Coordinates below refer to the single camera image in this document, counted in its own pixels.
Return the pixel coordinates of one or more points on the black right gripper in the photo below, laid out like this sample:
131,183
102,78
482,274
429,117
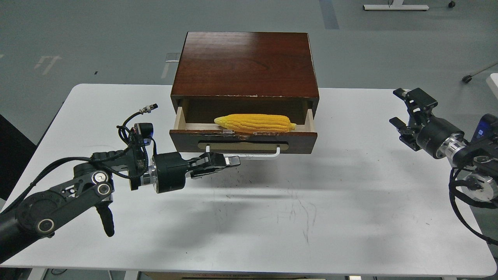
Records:
432,131

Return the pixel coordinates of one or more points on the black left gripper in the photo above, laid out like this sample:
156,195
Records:
169,170

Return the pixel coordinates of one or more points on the wooden drawer with white handle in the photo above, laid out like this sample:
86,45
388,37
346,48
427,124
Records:
201,137

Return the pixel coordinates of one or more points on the yellow corn cob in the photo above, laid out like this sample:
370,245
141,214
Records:
250,123

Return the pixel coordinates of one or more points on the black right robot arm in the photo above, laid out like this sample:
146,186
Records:
473,176

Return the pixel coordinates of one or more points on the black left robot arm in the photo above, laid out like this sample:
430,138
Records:
32,217

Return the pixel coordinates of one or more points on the dark wooden drawer cabinet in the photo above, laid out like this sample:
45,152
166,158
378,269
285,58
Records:
270,72

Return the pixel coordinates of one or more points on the black caster wheel leg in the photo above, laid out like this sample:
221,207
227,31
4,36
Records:
468,78

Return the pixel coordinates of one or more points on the white stand base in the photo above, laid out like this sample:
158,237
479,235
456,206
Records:
395,5

